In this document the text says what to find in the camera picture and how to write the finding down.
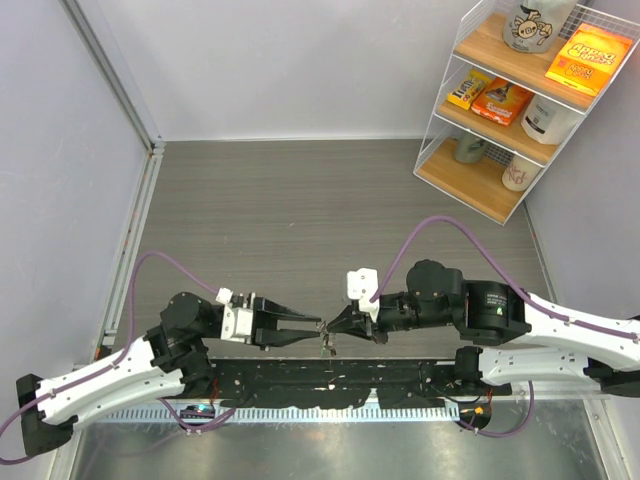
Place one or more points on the silver keys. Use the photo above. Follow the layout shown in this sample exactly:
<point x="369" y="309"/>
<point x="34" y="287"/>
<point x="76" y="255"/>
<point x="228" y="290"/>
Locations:
<point x="327" y="346"/>

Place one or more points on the aluminium frame rail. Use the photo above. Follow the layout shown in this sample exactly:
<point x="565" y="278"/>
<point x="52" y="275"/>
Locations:
<point x="94" y="30"/>

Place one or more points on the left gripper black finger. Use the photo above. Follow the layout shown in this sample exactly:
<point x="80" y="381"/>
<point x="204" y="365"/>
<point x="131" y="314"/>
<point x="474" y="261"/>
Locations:
<point x="283" y="337"/>
<point x="280" y="312"/>

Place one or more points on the grey green cup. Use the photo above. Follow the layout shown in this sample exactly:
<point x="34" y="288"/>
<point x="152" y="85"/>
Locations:
<point x="469" y="148"/>

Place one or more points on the yellow candy packet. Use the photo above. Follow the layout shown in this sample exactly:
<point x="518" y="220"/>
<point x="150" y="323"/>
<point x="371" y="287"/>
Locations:
<point x="469" y="89"/>

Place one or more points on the cream cup red writing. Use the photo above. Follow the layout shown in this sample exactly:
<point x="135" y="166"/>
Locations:
<point x="520" y="174"/>

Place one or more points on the white labelled pouch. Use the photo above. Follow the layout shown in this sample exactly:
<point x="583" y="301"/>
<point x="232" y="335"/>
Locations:
<point x="548" y="122"/>

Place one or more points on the white slotted cable duct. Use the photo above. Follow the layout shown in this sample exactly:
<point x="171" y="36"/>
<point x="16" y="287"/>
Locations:
<point x="368" y="413"/>

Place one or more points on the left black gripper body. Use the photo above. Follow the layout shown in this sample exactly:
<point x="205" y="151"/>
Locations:
<point x="260" y="320"/>

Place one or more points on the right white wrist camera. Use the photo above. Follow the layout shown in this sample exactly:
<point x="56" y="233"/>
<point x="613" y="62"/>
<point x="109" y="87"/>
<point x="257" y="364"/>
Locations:
<point x="361" y="285"/>

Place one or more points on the grey pig print bag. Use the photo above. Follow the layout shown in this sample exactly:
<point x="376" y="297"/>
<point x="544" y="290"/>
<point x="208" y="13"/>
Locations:
<point x="531" y="26"/>

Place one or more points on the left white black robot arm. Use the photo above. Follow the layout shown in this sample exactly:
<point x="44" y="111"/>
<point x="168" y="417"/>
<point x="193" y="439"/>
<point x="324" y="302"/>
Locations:
<point x="169" y="360"/>

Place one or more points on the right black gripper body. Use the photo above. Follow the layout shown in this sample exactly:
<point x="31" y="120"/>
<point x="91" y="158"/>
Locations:
<point x="387" y="316"/>

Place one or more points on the orange snack packet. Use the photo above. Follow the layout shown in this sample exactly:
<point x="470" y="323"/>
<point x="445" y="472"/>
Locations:
<point x="501" y="101"/>

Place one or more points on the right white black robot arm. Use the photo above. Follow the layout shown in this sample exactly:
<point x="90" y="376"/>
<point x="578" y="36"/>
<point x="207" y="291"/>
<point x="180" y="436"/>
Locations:
<point x="510" y="337"/>

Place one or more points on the white wire wooden shelf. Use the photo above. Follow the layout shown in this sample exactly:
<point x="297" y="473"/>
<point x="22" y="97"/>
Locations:
<point x="521" y="78"/>

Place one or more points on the orange yellow snack box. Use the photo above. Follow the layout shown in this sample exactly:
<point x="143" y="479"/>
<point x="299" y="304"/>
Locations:
<point x="589" y="59"/>

